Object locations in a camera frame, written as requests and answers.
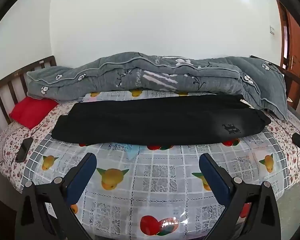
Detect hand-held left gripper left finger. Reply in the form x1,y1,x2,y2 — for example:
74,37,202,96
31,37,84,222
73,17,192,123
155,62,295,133
14,152,98,240

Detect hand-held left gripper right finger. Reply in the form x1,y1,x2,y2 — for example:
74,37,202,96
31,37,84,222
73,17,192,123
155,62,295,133
199,153,282,240

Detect black pants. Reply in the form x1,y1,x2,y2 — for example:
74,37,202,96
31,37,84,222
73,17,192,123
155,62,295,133
51,94,272,147

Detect fruit-print checked bed sheet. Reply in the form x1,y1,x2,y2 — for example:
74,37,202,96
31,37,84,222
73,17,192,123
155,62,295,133
14,90,294,237

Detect black phone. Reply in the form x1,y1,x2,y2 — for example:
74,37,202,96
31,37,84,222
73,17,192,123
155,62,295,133
16,137,34,162

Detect red pillow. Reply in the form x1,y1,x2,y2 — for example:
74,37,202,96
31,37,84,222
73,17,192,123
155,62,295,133
9,97,59,130

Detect wooden door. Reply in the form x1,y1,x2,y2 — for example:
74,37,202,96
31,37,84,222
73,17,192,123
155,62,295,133
276,0,300,103

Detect grey floral quilt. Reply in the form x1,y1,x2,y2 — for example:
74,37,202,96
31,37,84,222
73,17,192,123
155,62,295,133
26,52,289,121

